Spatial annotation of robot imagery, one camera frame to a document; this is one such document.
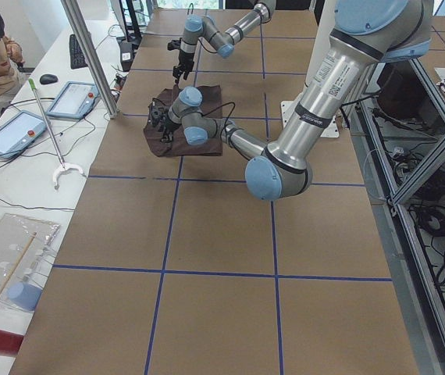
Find black electronics box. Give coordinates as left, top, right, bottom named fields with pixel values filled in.
left=119, top=40, right=134, bottom=72

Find aluminium frame post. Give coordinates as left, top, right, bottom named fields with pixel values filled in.
left=61, top=0, right=119, bottom=119

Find black keyboard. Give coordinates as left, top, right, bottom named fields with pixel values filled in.
left=69, top=34, right=87, bottom=70

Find reacher grabber tool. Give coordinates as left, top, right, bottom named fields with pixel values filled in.
left=28, top=78, right=85, bottom=190

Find blue tape grid lines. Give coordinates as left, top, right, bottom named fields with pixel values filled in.
left=52, top=7, right=393, bottom=375

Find white camera mast base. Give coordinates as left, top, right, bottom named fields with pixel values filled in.
left=279, top=0, right=368, bottom=138

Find far teach pendant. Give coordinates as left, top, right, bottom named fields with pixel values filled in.
left=46, top=81, right=99, bottom=120

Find light blue cup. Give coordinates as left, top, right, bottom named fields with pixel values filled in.
left=7, top=282, right=42, bottom=312

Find teach pendant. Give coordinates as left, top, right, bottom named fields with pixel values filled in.
left=46, top=81, right=99, bottom=120
left=0, top=111, right=46, bottom=159

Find wooden stick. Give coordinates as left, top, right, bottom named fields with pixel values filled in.
left=0, top=232, right=37, bottom=296

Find black computer mouse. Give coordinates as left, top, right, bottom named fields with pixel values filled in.
left=39, top=73, right=59, bottom=85

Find dark brown t-shirt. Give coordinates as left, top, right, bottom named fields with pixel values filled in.
left=144, top=85, right=223, bottom=157

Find near teach pendant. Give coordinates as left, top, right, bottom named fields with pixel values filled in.
left=0, top=111, right=46, bottom=159

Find clear plastic bag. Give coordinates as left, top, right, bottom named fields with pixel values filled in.
left=0, top=213, right=60, bottom=312

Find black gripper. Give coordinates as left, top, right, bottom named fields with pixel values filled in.
left=161, top=116, right=180, bottom=143
left=173, top=50, right=194, bottom=84

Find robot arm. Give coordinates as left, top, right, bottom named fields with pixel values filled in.
left=162, top=1, right=433, bottom=201
left=167, top=0, right=276, bottom=84

